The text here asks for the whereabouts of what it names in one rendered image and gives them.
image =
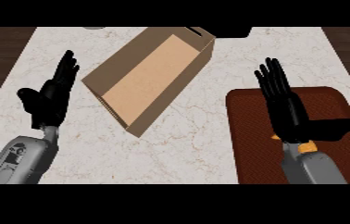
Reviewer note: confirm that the golden croissant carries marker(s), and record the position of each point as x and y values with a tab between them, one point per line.
307	147

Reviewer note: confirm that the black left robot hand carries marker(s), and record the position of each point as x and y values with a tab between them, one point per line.
50	98

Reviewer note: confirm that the reddish brown tray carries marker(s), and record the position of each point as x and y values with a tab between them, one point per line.
254	141

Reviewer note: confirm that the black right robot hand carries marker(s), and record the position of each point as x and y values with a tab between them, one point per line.
286	110

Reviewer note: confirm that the brown cardboard box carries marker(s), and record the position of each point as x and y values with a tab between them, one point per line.
150	79

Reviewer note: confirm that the grey round object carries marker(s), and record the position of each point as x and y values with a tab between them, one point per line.
93	27

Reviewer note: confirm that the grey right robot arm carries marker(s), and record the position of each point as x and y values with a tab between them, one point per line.
308	166

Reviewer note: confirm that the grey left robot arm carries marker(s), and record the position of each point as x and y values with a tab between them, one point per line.
26	159

